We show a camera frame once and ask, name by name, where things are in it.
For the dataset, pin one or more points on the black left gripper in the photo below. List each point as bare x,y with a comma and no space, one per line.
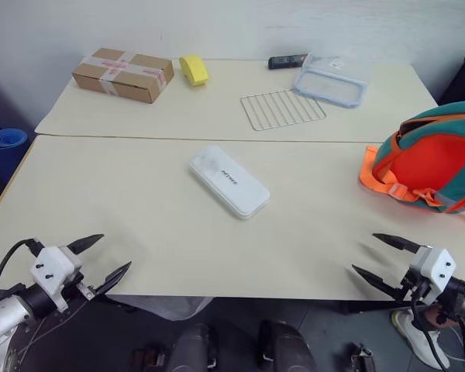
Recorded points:
76,287

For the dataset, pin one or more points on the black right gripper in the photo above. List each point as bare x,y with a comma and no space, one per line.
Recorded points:
412,287

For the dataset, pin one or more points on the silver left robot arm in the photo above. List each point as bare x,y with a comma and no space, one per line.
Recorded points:
4,317

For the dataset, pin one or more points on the teal and orange backpack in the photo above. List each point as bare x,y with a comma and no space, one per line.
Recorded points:
430,162

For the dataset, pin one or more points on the white rectangular plastic case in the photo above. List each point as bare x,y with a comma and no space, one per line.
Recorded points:
228,182

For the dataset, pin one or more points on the white sneaker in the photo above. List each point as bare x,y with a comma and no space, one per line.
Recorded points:
420,337

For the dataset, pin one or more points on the clear plastic bag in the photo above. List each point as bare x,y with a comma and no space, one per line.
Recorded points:
174,308

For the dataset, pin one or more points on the taped cardboard box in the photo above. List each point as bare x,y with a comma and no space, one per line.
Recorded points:
122,75

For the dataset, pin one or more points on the clear plastic container lid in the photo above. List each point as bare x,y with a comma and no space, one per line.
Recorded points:
331,79

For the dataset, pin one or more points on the yellow sponge block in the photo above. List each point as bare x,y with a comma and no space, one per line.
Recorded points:
194,69

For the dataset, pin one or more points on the black handheld device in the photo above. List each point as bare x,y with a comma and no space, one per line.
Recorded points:
286,61

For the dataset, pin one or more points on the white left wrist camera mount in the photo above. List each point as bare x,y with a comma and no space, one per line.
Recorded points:
51,267

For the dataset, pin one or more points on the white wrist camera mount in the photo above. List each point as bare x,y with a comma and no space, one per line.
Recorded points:
51,267
436,267

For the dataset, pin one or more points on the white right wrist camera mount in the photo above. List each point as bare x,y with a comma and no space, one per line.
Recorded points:
436,267

